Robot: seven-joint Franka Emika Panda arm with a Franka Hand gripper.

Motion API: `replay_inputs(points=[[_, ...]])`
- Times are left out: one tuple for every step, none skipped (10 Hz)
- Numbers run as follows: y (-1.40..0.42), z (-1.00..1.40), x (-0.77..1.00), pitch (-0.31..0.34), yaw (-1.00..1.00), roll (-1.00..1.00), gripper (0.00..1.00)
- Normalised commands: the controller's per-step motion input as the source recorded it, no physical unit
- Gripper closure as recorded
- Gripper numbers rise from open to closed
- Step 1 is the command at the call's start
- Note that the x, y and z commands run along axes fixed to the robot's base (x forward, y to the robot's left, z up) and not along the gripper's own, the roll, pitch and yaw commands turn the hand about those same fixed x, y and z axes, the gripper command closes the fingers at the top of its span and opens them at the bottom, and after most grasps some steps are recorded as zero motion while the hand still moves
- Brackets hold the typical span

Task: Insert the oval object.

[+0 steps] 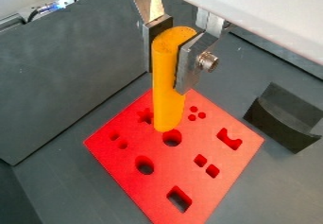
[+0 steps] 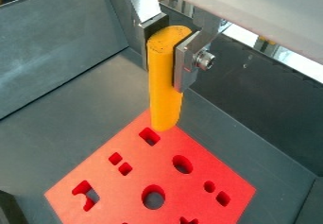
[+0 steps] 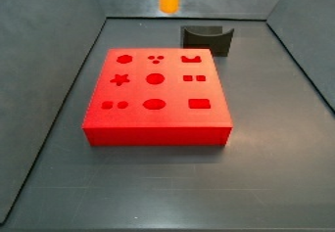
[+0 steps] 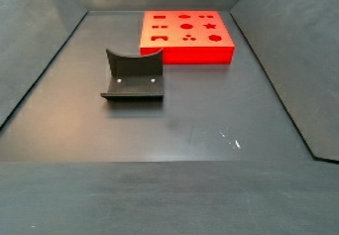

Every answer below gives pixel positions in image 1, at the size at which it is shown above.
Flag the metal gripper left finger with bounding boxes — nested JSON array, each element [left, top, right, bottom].
[[132, 0, 173, 72]]

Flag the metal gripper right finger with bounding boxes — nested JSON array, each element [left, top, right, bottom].
[[173, 9, 232, 95]]

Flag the yellow oval peg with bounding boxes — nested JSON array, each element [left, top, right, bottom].
[[150, 26, 196, 132]]

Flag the grey upright panel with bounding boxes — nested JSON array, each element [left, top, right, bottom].
[[0, 0, 144, 165]]

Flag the black curved block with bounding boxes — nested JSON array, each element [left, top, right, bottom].
[[242, 82, 323, 154]]

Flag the red shape-hole board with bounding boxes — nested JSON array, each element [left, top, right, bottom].
[[84, 91, 264, 224]]

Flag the black cable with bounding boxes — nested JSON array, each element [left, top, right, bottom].
[[25, 6, 50, 24]]

